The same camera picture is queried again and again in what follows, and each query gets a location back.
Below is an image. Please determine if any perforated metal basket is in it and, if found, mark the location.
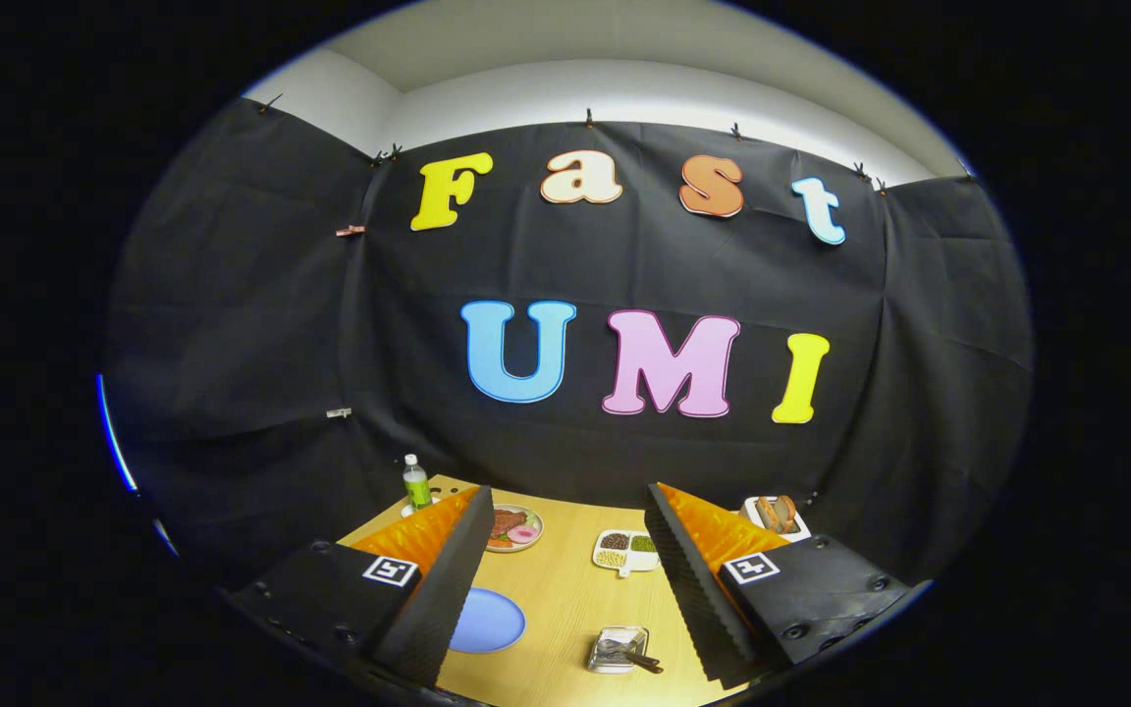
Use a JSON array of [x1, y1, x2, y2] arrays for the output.
[[587, 625, 651, 675]]

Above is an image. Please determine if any white toaster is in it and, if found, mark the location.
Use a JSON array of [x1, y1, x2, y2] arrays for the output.
[[739, 494, 812, 544]]

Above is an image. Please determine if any white divided dish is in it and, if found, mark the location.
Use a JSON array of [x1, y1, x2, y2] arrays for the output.
[[592, 529, 663, 578]]

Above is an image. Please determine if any beige food plate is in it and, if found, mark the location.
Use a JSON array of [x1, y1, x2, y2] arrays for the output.
[[485, 504, 545, 554]]

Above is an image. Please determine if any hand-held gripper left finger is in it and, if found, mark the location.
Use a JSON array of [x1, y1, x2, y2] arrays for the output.
[[228, 484, 496, 688]]

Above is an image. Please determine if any green label water bottle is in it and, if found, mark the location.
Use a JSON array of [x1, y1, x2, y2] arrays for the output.
[[403, 454, 433, 512]]

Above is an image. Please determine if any silver spoon with brown handle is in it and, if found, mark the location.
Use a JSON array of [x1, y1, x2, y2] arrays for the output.
[[597, 643, 665, 675]]

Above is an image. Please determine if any blue round plate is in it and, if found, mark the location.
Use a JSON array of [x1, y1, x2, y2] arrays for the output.
[[449, 587, 527, 655]]

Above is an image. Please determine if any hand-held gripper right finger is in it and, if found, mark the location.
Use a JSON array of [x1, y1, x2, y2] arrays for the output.
[[644, 481, 912, 688]]

